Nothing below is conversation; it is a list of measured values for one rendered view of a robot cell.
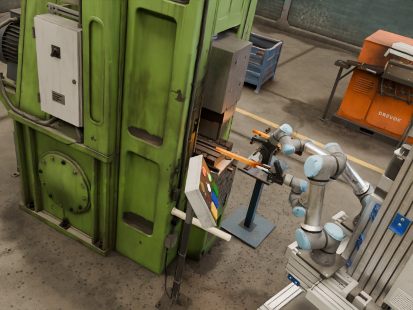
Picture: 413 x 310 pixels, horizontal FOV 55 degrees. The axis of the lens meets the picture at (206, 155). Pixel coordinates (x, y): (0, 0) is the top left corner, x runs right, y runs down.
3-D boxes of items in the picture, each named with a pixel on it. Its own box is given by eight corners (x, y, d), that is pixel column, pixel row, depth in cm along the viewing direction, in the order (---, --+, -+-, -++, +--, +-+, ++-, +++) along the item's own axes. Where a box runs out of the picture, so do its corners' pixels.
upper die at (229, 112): (234, 114, 272) (237, 101, 267) (222, 124, 256) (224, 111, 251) (182, 95, 285) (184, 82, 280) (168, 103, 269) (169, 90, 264)
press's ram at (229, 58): (244, 95, 277) (257, 39, 256) (221, 114, 247) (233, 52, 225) (193, 77, 290) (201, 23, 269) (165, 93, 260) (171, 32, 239)
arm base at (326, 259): (340, 259, 234) (345, 248, 228) (326, 270, 224) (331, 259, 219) (319, 243, 242) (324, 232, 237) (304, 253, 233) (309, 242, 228)
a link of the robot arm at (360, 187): (366, 211, 265) (322, 160, 243) (359, 197, 277) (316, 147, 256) (382, 202, 260) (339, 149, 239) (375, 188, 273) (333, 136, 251)
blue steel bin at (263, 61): (275, 80, 699) (285, 40, 660) (258, 93, 637) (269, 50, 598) (215, 60, 738) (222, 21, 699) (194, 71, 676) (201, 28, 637)
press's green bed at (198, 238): (219, 237, 349) (228, 197, 324) (199, 264, 320) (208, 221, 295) (166, 211, 367) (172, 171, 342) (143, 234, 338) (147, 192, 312)
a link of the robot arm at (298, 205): (354, 168, 233) (303, 221, 256) (349, 158, 242) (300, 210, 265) (339, 159, 230) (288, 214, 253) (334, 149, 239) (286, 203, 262)
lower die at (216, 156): (225, 156, 291) (227, 147, 286) (212, 168, 275) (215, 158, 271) (177, 136, 304) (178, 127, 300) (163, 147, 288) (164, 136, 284)
